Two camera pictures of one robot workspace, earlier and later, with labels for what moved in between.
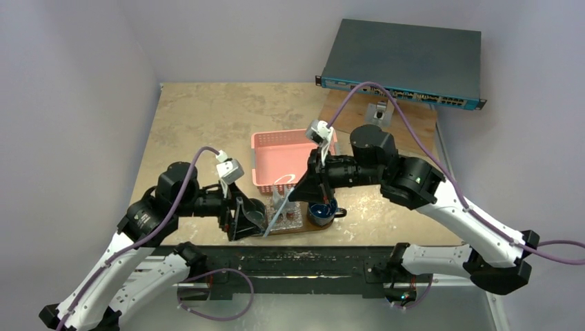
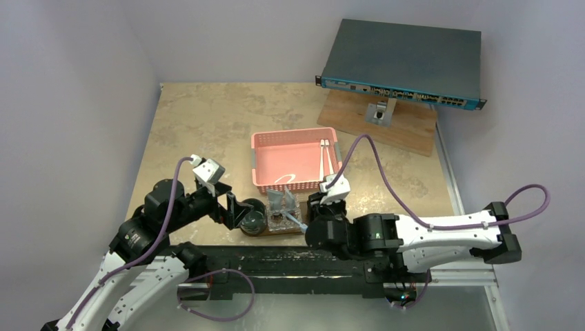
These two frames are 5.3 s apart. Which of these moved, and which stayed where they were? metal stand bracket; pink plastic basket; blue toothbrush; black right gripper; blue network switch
Moved: blue toothbrush; black right gripper
Stayed: metal stand bracket; blue network switch; pink plastic basket
